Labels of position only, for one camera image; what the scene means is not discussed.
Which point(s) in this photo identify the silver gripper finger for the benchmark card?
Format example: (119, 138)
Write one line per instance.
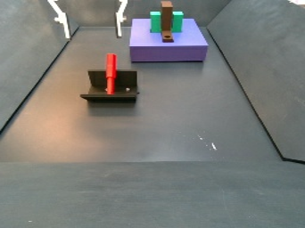
(62, 18)
(119, 16)

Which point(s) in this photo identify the brown L-shaped bracket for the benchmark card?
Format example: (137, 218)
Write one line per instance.
(166, 18)

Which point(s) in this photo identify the purple base board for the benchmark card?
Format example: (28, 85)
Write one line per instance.
(147, 48)

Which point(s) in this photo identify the green block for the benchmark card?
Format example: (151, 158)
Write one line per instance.
(175, 23)

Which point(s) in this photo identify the red peg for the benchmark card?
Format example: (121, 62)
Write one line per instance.
(110, 72)

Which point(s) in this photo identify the black angled holder stand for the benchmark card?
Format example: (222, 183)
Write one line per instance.
(126, 79)

